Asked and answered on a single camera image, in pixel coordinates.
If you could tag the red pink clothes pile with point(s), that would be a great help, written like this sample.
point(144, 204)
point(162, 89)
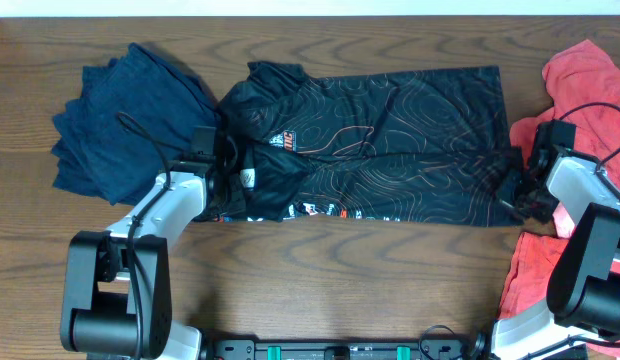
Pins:
point(581, 74)

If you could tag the folded navy blue garment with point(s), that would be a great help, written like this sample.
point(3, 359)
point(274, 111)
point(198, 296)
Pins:
point(132, 115)

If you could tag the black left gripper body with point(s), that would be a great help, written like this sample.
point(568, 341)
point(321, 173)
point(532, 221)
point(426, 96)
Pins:
point(231, 198)

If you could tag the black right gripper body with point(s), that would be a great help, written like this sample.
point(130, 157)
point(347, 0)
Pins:
point(528, 200)

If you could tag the black patterned sports jersey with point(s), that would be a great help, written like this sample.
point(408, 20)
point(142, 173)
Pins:
point(428, 146)

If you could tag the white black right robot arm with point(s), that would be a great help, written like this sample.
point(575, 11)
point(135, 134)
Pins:
point(582, 301)

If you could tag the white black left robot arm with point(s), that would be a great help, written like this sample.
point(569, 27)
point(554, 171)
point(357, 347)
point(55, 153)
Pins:
point(117, 293)

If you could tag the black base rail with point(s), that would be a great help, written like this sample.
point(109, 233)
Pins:
point(251, 350)

